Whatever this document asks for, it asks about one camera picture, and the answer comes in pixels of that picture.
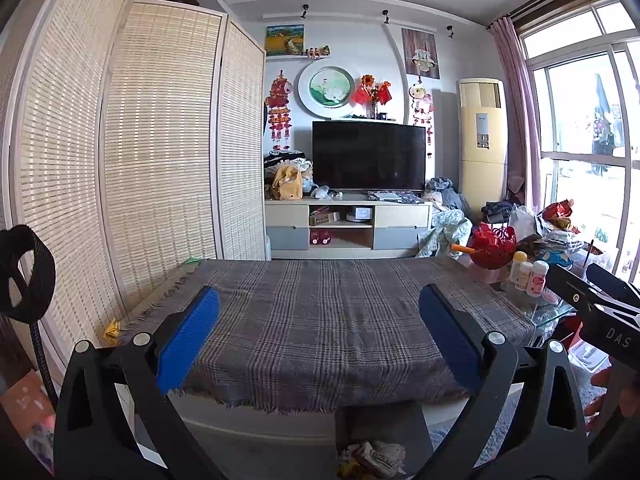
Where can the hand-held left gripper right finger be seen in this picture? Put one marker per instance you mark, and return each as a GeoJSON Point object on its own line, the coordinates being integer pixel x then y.
{"type": "Point", "coordinates": [450, 340]}

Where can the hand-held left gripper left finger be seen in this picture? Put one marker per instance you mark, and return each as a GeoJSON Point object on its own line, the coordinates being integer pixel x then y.
{"type": "Point", "coordinates": [187, 330]}

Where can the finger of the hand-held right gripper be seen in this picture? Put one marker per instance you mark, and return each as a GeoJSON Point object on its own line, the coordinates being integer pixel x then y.
{"type": "Point", "coordinates": [567, 285]}
{"type": "Point", "coordinates": [615, 285]}

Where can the black trash bin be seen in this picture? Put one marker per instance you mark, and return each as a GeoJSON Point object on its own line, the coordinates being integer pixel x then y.
{"type": "Point", "coordinates": [385, 425]}

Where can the green white plastic packet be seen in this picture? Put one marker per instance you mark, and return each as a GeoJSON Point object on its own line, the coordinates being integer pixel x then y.
{"type": "Point", "coordinates": [382, 457]}

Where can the yellow wrapper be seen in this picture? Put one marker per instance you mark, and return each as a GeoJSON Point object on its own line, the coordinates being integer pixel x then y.
{"type": "Point", "coordinates": [349, 471]}

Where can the person's right hand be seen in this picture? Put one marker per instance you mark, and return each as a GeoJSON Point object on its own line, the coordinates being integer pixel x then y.
{"type": "Point", "coordinates": [597, 405]}

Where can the cream plastic bottle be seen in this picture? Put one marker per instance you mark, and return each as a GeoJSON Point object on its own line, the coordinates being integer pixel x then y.
{"type": "Point", "coordinates": [524, 277]}

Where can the white bottle yellow cap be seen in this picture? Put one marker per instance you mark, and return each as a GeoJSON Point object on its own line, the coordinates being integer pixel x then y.
{"type": "Point", "coordinates": [519, 262]}

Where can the red snack bag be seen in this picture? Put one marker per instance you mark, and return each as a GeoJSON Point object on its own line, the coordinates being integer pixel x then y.
{"type": "Point", "coordinates": [559, 214]}

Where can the yellow folded paper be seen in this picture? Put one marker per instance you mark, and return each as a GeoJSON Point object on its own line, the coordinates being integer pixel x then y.
{"type": "Point", "coordinates": [112, 331]}

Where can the white plastic bag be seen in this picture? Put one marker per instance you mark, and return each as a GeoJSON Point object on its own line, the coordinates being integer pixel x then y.
{"type": "Point", "coordinates": [522, 222]}

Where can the red plastic basket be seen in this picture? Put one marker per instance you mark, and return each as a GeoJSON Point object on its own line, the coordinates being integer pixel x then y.
{"type": "Point", "coordinates": [492, 247]}

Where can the folded dark clothes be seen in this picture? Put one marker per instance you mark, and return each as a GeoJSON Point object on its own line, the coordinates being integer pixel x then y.
{"type": "Point", "coordinates": [499, 211]}

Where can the floral fabric pile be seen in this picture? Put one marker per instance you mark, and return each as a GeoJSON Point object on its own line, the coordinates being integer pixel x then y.
{"type": "Point", "coordinates": [445, 232]}

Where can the grey plaid tablecloth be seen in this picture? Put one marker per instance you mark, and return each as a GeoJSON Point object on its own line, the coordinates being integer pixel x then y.
{"type": "Point", "coordinates": [310, 320]}

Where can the grey blue clothes pile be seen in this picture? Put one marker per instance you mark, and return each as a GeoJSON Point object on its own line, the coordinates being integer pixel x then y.
{"type": "Point", "coordinates": [445, 192]}

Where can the cream grey television cabinet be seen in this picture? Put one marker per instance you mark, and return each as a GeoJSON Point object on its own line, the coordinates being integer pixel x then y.
{"type": "Point", "coordinates": [287, 217]}

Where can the large window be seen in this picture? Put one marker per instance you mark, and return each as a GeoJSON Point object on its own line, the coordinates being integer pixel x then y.
{"type": "Point", "coordinates": [580, 135]}

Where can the cream floor air conditioner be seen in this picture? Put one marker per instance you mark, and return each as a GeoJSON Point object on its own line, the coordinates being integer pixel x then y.
{"type": "Point", "coordinates": [482, 160]}

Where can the dark flat magazine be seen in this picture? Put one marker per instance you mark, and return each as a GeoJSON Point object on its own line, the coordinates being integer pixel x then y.
{"type": "Point", "coordinates": [395, 197]}

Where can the small white screen device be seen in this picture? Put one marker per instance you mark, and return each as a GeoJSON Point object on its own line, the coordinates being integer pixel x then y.
{"type": "Point", "coordinates": [360, 213]}

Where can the red toy car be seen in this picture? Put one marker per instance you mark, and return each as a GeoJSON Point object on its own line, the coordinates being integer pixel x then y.
{"type": "Point", "coordinates": [320, 237]}

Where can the woven bamboo folding screen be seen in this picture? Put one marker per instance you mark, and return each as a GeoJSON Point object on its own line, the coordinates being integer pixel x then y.
{"type": "Point", "coordinates": [150, 160]}

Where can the small cardboard boxes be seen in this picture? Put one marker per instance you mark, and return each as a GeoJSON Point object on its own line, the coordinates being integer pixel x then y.
{"type": "Point", "coordinates": [324, 216]}

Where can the yellow plush backpack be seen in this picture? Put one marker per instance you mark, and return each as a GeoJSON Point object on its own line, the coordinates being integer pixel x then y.
{"type": "Point", "coordinates": [287, 182]}

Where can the pink curtain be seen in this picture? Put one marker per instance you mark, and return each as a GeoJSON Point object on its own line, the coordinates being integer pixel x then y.
{"type": "Point", "coordinates": [517, 110]}

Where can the small clear plastic bag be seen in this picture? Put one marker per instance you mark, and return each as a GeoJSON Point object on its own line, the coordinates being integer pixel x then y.
{"type": "Point", "coordinates": [320, 191]}

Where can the black flat television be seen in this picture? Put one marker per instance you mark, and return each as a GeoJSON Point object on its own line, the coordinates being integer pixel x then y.
{"type": "Point", "coordinates": [370, 155]}

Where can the pink white hanging ornament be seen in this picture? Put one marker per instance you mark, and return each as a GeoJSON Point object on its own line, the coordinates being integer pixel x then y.
{"type": "Point", "coordinates": [421, 102]}

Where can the red fish hanging ornament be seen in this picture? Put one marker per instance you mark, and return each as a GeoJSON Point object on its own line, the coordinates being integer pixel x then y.
{"type": "Point", "coordinates": [280, 105]}

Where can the red flower vase decoration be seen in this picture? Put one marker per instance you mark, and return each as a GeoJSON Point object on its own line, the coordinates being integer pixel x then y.
{"type": "Point", "coordinates": [371, 92]}

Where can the black ceiling spotlight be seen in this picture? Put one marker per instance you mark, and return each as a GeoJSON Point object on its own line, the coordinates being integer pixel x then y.
{"type": "Point", "coordinates": [450, 31]}
{"type": "Point", "coordinates": [385, 16]}
{"type": "Point", "coordinates": [303, 10]}

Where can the row of small figurines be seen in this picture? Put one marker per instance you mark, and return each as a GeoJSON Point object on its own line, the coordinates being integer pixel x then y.
{"type": "Point", "coordinates": [317, 51]}

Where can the brown wall poster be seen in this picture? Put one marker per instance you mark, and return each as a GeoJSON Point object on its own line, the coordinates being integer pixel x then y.
{"type": "Point", "coordinates": [421, 52]}

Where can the round lotus wall plate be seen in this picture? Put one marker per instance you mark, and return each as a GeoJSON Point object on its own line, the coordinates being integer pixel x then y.
{"type": "Point", "coordinates": [329, 85]}

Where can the landscape wall painting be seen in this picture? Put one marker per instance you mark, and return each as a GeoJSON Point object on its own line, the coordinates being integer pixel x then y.
{"type": "Point", "coordinates": [285, 40]}

